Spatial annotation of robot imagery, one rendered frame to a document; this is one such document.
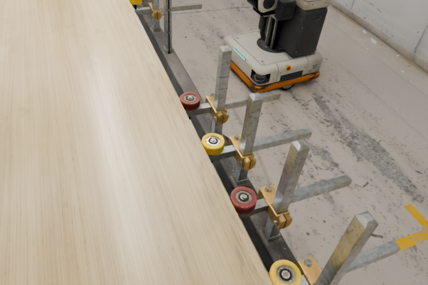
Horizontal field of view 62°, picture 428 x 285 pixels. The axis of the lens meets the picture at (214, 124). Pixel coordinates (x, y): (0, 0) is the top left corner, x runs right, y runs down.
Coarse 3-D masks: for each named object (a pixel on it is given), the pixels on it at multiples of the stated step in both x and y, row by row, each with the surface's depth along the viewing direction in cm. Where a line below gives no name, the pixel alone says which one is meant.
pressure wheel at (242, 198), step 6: (234, 192) 108; (240, 192) 108; (246, 192) 108; (252, 192) 108; (234, 198) 106; (240, 198) 107; (246, 198) 106; (252, 198) 106; (234, 204) 105; (240, 204) 105; (246, 204) 105; (252, 204) 105; (240, 210) 105; (246, 210) 105; (252, 210) 106
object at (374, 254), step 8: (392, 240) 110; (376, 248) 108; (384, 248) 108; (392, 248) 108; (400, 248) 108; (360, 256) 105; (368, 256) 105; (376, 256) 105; (384, 256) 108; (352, 264) 103; (360, 264) 103; (368, 264) 106; (304, 280) 98
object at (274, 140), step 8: (272, 136) 137; (280, 136) 137; (288, 136) 137; (296, 136) 138; (304, 136) 140; (256, 144) 132; (264, 144) 134; (272, 144) 136; (280, 144) 138; (224, 152) 128; (232, 152) 130; (216, 160) 129
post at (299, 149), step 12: (300, 144) 92; (288, 156) 97; (300, 156) 93; (288, 168) 98; (300, 168) 97; (288, 180) 99; (276, 192) 107; (288, 192) 103; (276, 204) 109; (288, 204) 108; (276, 228) 116
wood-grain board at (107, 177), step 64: (0, 0) 192; (64, 0) 198; (128, 0) 205; (0, 64) 148; (64, 64) 152; (128, 64) 156; (0, 128) 121; (64, 128) 124; (128, 128) 126; (192, 128) 129; (0, 192) 102; (64, 192) 104; (128, 192) 106; (192, 192) 107; (0, 256) 88; (64, 256) 90; (128, 256) 91; (192, 256) 92; (256, 256) 94
